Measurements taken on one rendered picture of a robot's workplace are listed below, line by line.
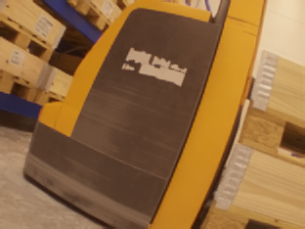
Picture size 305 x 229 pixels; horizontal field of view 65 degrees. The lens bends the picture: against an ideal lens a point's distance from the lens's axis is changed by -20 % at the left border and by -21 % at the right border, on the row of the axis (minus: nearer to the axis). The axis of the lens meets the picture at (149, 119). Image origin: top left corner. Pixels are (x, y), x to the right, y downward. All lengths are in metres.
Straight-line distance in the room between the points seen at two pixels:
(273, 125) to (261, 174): 0.16
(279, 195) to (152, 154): 0.46
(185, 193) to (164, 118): 0.26
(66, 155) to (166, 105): 0.41
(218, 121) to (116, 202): 0.44
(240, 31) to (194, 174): 0.55
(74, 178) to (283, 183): 0.74
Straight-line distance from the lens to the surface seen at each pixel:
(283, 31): 7.88
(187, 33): 1.02
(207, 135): 0.97
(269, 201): 0.92
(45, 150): 1.15
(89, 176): 1.03
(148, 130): 0.96
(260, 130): 0.91
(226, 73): 1.01
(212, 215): 0.92
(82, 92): 1.08
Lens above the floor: 0.38
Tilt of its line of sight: 3 degrees up
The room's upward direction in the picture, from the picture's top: 21 degrees clockwise
